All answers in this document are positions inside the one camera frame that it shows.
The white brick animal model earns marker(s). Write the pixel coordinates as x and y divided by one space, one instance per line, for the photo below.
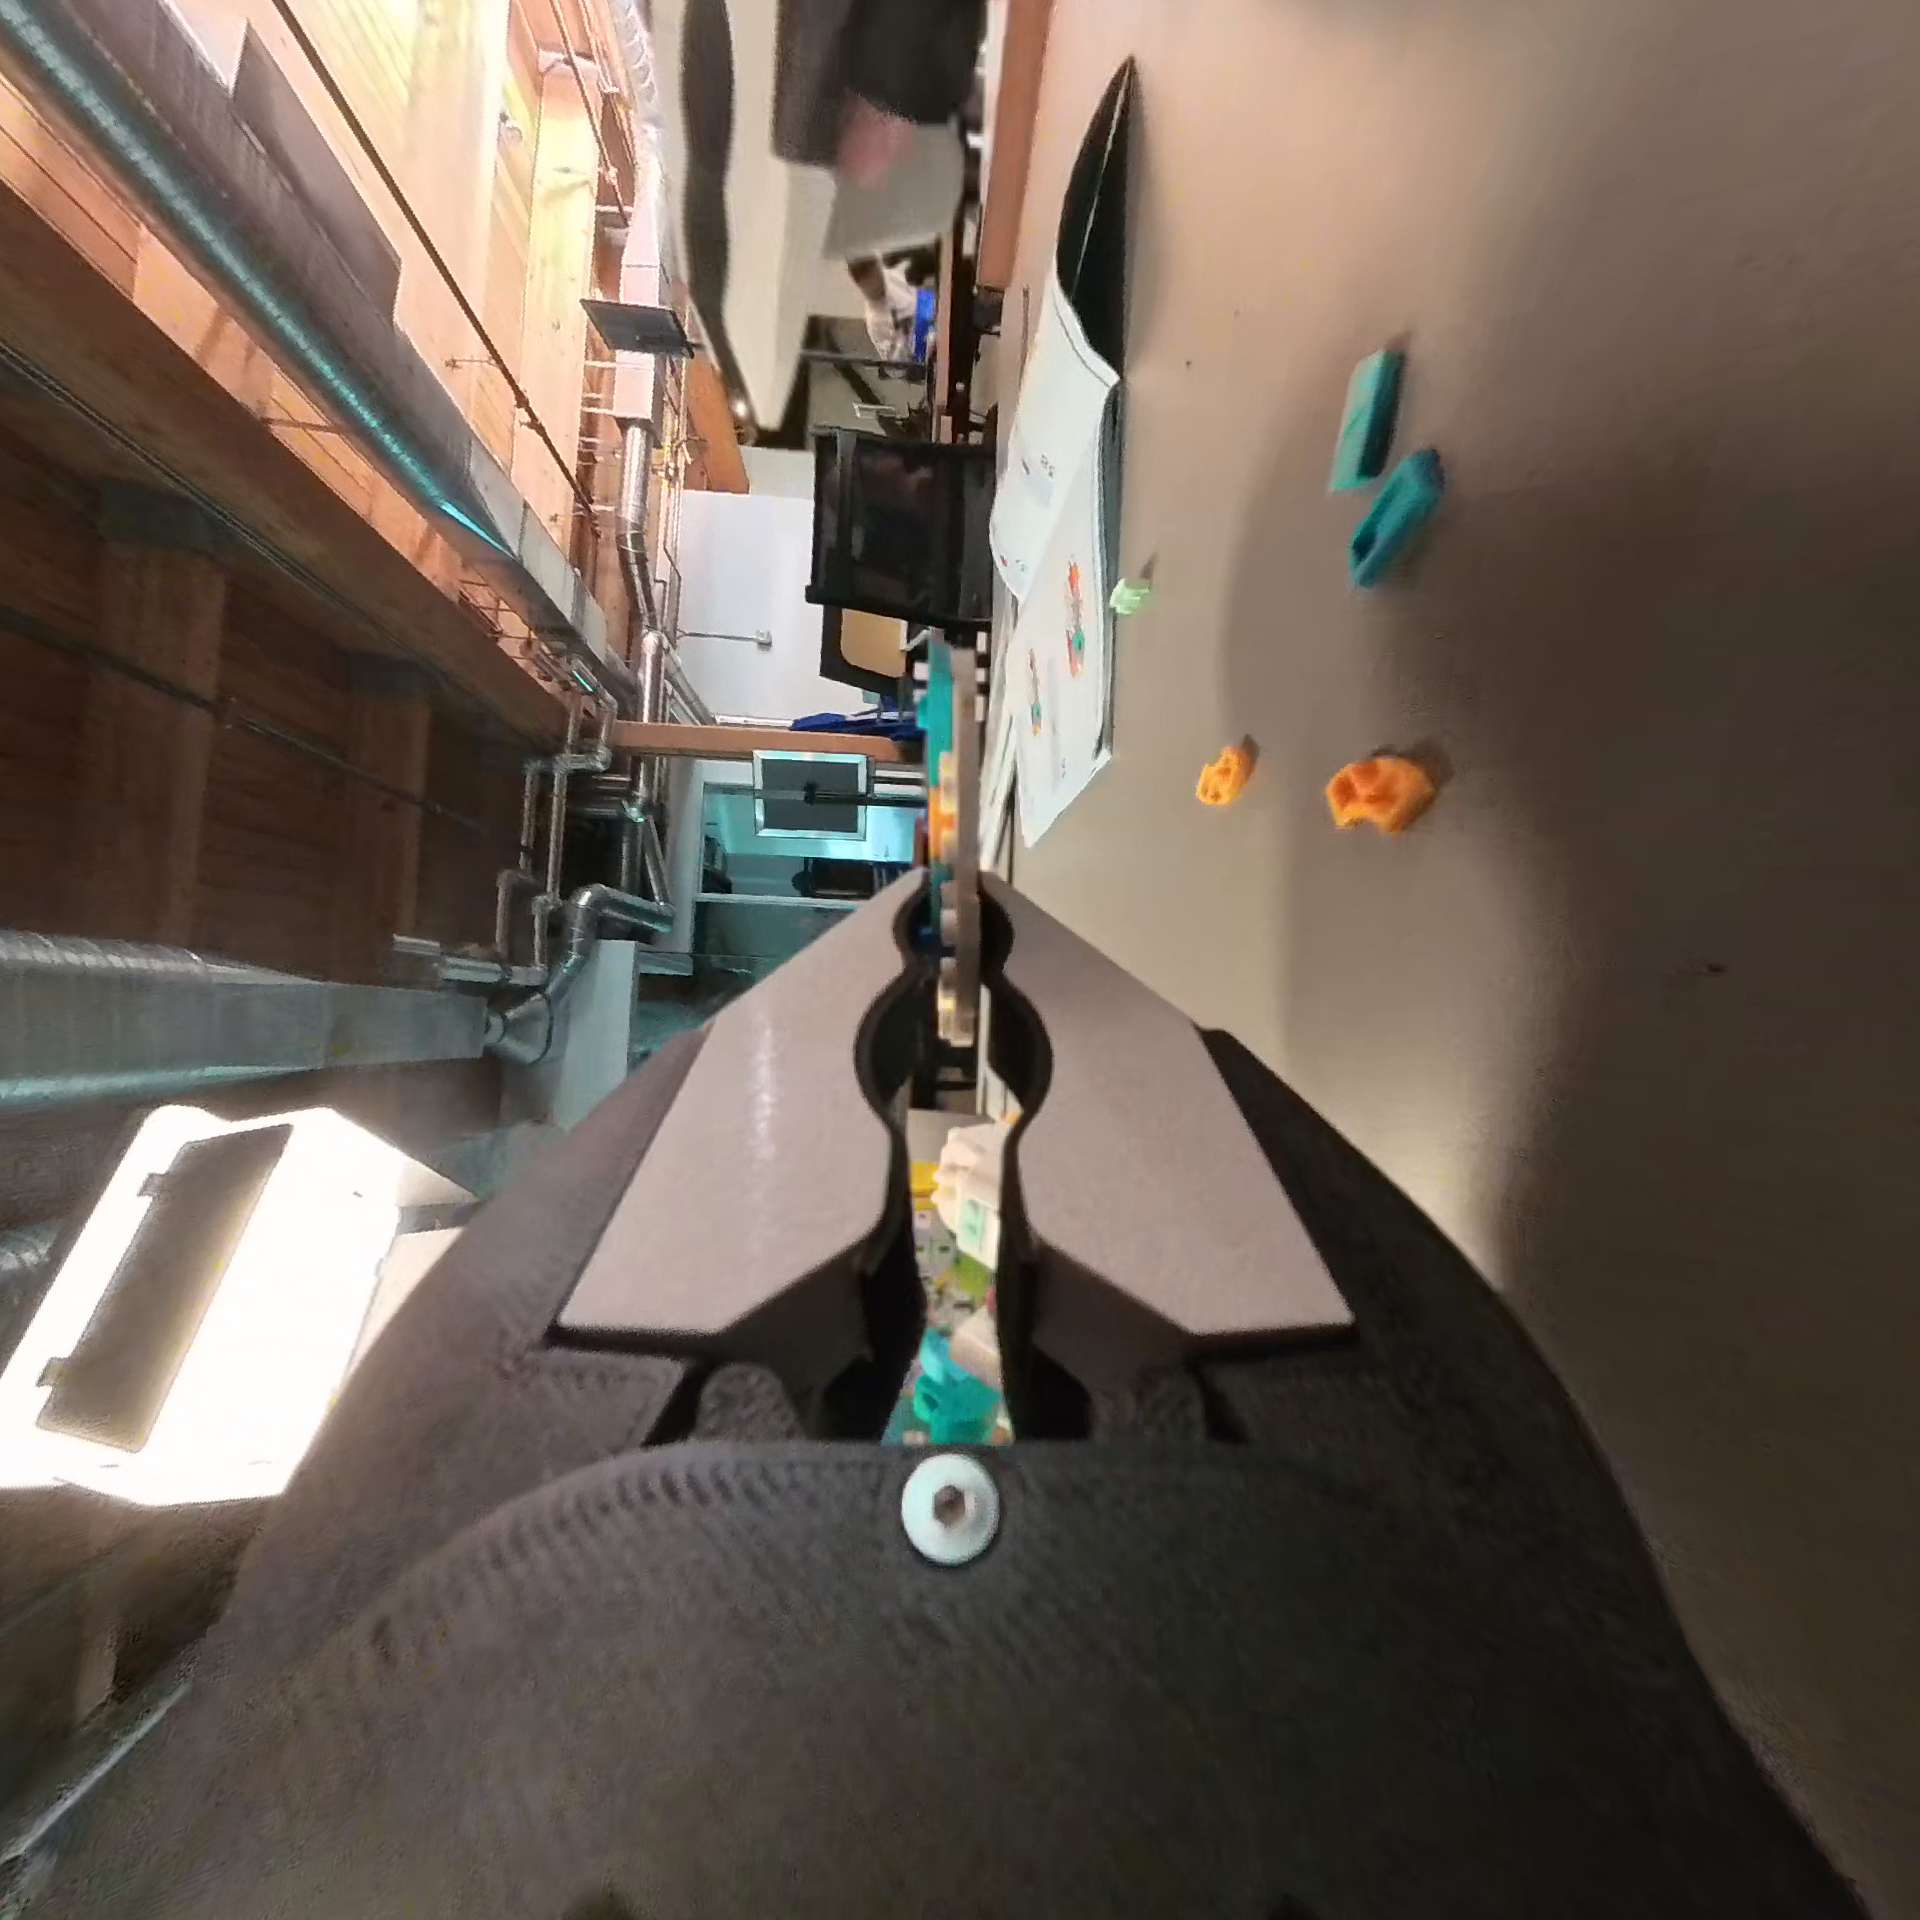
968 1162

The black panel on stand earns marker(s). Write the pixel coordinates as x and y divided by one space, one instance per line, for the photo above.
809 797

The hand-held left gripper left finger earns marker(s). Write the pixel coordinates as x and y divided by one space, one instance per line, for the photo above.
734 1186

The person's right hand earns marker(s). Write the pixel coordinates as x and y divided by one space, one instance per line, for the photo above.
873 148

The black office chair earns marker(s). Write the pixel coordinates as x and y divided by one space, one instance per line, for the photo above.
900 524

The round white brick plate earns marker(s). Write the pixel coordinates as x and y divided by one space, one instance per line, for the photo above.
972 902

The pale green small brick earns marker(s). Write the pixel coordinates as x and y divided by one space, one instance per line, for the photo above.
1129 596

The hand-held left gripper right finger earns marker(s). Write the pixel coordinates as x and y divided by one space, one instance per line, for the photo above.
1185 1202

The white lamp light panel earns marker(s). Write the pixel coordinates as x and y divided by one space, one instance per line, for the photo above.
330 1396

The teal flat tile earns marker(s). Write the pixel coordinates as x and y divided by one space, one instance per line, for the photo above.
1364 421
1417 489

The slim silver duct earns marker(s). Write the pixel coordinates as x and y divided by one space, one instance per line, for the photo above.
638 495

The small orange tile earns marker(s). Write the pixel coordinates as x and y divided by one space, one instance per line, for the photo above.
1211 780

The grey pipe cluster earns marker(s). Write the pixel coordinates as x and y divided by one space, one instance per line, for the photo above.
585 916

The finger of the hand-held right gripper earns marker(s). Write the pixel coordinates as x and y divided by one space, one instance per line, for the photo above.
749 270
907 219

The silver ventilation duct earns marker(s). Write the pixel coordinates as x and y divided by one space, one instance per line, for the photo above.
224 1021

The brown wooden desk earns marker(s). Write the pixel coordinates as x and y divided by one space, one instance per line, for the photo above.
1019 150

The open instruction booklet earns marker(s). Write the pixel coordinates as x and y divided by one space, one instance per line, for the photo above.
1059 435

